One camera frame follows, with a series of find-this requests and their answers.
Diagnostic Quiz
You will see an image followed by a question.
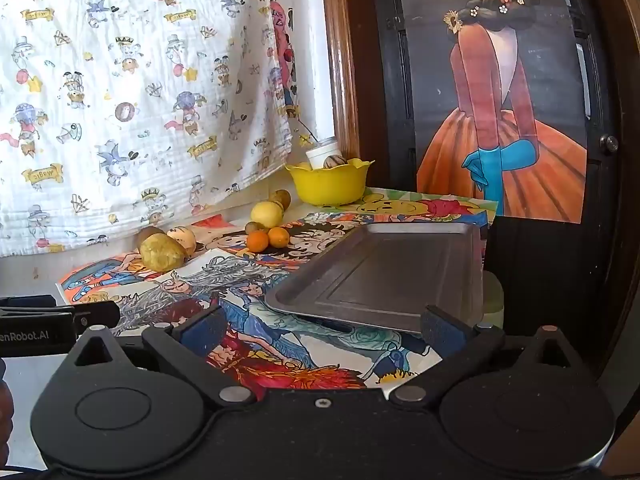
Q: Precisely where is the yellow flower twig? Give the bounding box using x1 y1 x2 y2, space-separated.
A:
295 115 324 149

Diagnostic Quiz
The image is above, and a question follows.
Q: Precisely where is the grey-haired figures drawing sheet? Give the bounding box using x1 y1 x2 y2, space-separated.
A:
114 247 444 392

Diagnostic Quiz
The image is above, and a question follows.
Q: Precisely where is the black door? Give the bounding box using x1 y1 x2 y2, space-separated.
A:
370 0 621 221

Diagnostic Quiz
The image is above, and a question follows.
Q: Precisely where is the pale green plastic stool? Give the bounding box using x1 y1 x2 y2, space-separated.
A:
482 270 505 332

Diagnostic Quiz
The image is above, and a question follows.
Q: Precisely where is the orange dress figure wall poster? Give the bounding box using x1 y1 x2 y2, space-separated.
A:
402 0 589 225

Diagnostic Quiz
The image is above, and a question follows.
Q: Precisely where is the yellow plastic bowl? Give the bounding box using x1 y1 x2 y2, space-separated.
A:
284 158 376 208

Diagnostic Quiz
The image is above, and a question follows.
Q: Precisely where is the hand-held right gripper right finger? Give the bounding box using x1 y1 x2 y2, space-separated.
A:
390 306 584 407

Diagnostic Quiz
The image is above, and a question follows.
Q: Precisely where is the red figure wall poster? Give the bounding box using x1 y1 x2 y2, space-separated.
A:
270 0 302 118

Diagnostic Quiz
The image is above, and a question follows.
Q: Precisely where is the grey metal tray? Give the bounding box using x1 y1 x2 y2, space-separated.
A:
264 222 485 335

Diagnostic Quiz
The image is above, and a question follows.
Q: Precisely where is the yellow bear drawing sheet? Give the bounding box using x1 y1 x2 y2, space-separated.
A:
357 186 499 222

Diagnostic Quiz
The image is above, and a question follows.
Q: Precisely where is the yellow lemon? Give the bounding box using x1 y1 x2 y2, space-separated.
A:
250 201 284 229

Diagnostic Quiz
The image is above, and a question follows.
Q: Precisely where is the white cartoon printed blanket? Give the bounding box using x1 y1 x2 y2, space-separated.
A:
0 0 293 259

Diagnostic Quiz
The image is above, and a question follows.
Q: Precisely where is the cartoon boys drawing sheet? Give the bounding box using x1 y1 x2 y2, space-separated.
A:
59 214 253 303

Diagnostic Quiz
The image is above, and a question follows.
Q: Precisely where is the large round brown fruit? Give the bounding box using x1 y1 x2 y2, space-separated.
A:
137 226 167 247

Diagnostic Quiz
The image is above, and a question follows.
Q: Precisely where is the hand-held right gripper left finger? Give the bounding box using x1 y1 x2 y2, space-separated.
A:
62 305 258 407

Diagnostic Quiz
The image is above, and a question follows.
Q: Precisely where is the person's left hand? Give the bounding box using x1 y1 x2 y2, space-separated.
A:
0 385 14 457

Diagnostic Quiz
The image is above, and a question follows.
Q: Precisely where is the white jar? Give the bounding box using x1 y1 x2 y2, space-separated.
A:
305 138 343 170

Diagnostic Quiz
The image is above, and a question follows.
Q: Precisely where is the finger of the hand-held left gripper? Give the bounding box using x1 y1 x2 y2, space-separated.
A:
0 294 57 309
55 302 122 331

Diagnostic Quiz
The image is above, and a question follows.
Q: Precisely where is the yellow-brown mango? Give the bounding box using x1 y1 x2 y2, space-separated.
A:
139 234 187 271

